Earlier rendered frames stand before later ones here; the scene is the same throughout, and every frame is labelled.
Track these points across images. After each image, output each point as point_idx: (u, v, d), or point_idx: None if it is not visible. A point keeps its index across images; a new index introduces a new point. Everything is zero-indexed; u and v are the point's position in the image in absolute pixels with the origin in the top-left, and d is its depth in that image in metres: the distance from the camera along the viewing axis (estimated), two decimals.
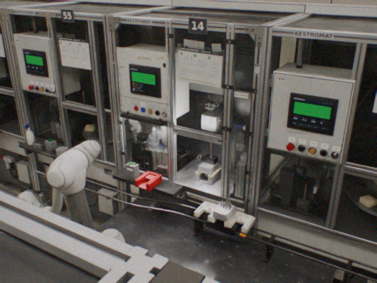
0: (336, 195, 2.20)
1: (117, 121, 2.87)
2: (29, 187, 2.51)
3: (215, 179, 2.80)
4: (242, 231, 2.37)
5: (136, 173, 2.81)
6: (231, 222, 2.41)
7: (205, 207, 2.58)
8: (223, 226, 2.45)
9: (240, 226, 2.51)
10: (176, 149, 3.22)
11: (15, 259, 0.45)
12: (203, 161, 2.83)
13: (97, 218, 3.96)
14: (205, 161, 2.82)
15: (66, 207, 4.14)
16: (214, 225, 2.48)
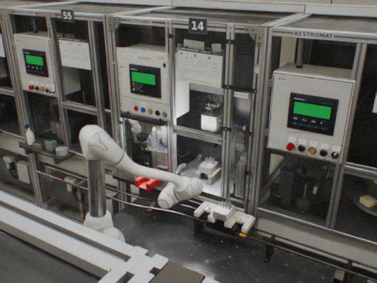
0: (336, 195, 2.20)
1: (117, 121, 2.87)
2: (183, 169, 2.62)
3: (215, 179, 2.80)
4: (242, 231, 2.37)
5: None
6: (231, 222, 2.41)
7: (205, 207, 2.58)
8: (223, 226, 2.45)
9: (240, 226, 2.51)
10: (176, 149, 3.22)
11: (15, 259, 0.45)
12: (203, 145, 2.78)
13: None
14: (206, 145, 2.76)
15: (66, 207, 4.14)
16: (214, 225, 2.48)
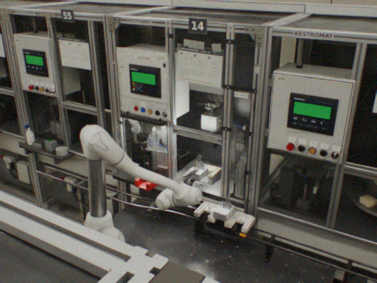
0: (336, 195, 2.20)
1: (117, 121, 2.87)
2: (193, 174, 2.60)
3: (215, 179, 2.80)
4: (242, 231, 2.37)
5: None
6: (231, 222, 2.41)
7: (205, 207, 2.58)
8: (223, 226, 2.45)
9: (240, 226, 2.51)
10: (176, 149, 3.22)
11: (15, 259, 0.45)
12: (203, 145, 2.78)
13: None
14: (206, 145, 2.76)
15: (66, 207, 4.14)
16: (214, 225, 2.48)
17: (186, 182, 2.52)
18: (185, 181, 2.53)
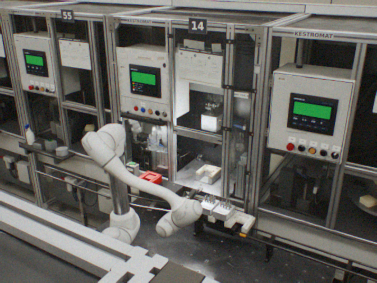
0: (336, 195, 2.20)
1: (117, 121, 2.87)
2: (197, 194, 2.32)
3: (215, 179, 2.80)
4: (242, 231, 2.37)
5: (136, 173, 2.81)
6: (231, 222, 2.41)
7: None
8: (223, 226, 2.45)
9: (240, 226, 2.51)
10: (176, 149, 3.22)
11: (15, 259, 0.45)
12: (203, 145, 2.78)
13: (97, 218, 3.96)
14: (206, 145, 2.76)
15: (66, 207, 4.14)
16: (214, 225, 2.48)
17: None
18: None
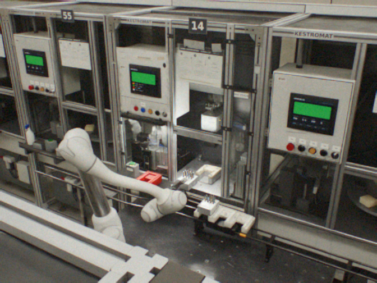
0: (336, 195, 2.20)
1: (117, 121, 2.87)
2: (182, 184, 2.47)
3: (215, 179, 2.80)
4: (242, 231, 2.37)
5: (136, 173, 2.81)
6: (231, 222, 2.42)
7: None
8: (223, 226, 2.45)
9: (240, 226, 2.51)
10: (176, 149, 3.22)
11: (15, 259, 0.45)
12: (203, 145, 2.78)
13: None
14: (206, 145, 2.76)
15: (66, 207, 4.14)
16: (214, 225, 2.48)
17: None
18: None
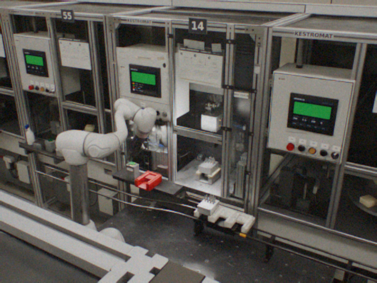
0: (336, 195, 2.20)
1: None
2: (134, 152, 2.74)
3: (215, 179, 2.80)
4: (242, 231, 2.37)
5: (136, 173, 2.81)
6: (231, 222, 2.42)
7: None
8: (223, 226, 2.45)
9: (240, 226, 2.51)
10: (176, 149, 3.22)
11: (15, 259, 0.45)
12: (203, 145, 2.78)
13: (97, 218, 3.96)
14: (206, 145, 2.76)
15: (66, 207, 4.14)
16: (214, 225, 2.48)
17: None
18: None
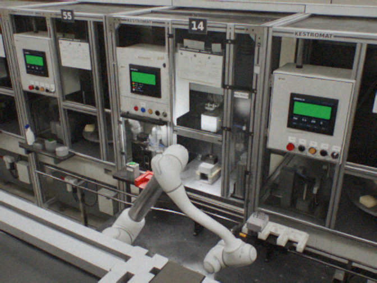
0: (336, 195, 2.20)
1: (117, 121, 2.87)
2: (240, 230, 2.34)
3: (215, 179, 2.80)
4: (297, 249, 2.21)
5: (136, 173, 2.81)
6: (284, 239, 2.26)
7: None
8: (275, 243, 2.30)
9: (292, 243, 2.35)
10: None
11: (15, 259, 0.45)
12: (203, 161, 2.83)
13: (97, 218, 3.96)
14: (205, 161, 2.82)
15: (66, 207, 4.14)
16: (264, 242, 2.32)
17: None
18: None
